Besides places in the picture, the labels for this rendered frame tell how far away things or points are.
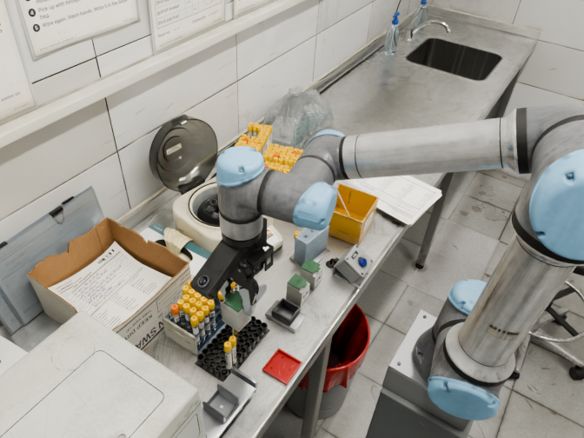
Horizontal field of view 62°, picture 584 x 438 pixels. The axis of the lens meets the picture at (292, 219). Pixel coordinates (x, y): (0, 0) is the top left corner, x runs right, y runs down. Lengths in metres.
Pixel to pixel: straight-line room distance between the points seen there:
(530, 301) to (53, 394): 0.71
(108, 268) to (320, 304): 0.55
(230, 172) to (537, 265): 0.44
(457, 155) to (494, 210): 2.46
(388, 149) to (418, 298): 1.81
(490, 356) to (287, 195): 0.40
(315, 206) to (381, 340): 1.66
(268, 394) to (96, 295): 0.48
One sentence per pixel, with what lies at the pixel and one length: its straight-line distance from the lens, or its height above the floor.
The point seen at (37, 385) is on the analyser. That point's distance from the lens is 0.89.
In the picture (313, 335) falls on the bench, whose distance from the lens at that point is 1.24.
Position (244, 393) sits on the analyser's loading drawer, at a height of 0.91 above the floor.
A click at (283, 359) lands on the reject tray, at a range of 1.20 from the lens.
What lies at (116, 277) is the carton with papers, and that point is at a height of 0.94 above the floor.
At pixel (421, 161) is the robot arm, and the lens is 0.79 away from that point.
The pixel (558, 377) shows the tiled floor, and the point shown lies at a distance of 2.54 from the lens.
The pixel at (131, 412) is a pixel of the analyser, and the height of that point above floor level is 1.18.
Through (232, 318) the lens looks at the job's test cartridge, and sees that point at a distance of 1.01.
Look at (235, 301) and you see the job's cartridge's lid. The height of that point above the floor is 1.12.
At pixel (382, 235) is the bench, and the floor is 0.87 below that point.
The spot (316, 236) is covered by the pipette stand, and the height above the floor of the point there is 0.97.
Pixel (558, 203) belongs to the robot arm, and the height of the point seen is 1.55.
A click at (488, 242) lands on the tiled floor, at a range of 2.98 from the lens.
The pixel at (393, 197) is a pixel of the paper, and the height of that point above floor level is 0.89.
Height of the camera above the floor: 1.89
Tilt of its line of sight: 42 degrees down
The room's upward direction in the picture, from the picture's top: 4 degrees clockwise
